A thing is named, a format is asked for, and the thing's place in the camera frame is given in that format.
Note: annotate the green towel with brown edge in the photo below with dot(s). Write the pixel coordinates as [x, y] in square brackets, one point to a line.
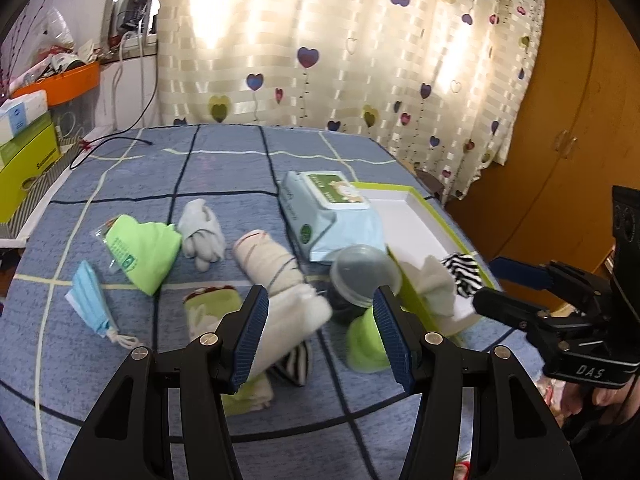
[205, 310]

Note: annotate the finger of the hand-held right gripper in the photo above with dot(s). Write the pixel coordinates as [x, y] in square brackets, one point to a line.
[500, 302]
[515, 267]

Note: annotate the white blue box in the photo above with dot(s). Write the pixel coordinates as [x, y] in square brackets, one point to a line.
[20, 117]

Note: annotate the blue plaid bed sheet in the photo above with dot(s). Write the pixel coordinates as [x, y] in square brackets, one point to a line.
[150, 170]

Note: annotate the clear patterned storage box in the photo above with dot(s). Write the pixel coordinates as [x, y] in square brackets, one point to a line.
[75, 120]

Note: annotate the wet wipes pack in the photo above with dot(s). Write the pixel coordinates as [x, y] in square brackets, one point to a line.
[320, 220]

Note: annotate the dark brown stool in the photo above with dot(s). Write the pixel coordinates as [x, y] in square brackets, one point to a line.
[430, 182]

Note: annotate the person's right hand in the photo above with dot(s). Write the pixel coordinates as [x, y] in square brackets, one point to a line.
[607, 400]

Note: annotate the orange tray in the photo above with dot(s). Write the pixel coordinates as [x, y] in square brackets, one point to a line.
[60, 85]

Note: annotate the white box with green rim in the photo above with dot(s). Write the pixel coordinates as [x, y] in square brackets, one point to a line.
[400, 215]

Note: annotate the heart print curtain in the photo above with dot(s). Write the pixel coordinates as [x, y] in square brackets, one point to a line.
[325, 35]

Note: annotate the white cloth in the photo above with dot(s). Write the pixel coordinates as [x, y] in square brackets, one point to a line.
[430, 285]

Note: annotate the blue face mask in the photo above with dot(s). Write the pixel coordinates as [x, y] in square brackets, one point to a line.
[87, 292]

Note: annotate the beige sock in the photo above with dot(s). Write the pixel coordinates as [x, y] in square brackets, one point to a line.
[260, 260]

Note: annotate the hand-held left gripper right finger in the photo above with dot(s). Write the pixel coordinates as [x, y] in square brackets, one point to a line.
[392, 340]

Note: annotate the clear plastic container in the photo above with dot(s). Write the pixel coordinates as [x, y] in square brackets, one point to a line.
[362, 272]

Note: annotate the green cloth in clear packet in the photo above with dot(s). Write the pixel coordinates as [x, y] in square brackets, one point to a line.
[145, 250]

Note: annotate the grey socks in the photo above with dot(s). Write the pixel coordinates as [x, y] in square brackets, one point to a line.
[200, 235]

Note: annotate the wooden wardrobe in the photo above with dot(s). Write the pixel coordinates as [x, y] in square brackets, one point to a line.
[575, 85]

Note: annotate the clear plastic bag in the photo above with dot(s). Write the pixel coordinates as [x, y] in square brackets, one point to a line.
[52, 30]

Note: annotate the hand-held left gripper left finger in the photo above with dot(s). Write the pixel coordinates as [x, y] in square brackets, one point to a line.
[252, 330]

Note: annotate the green cardboard box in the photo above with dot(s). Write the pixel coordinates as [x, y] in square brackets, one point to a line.
[25, 165]

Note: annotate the white and striped sock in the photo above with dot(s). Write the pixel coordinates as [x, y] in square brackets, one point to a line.
[295, 315]

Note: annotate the black device on windowsill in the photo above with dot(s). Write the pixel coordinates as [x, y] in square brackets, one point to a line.
[132, 10]

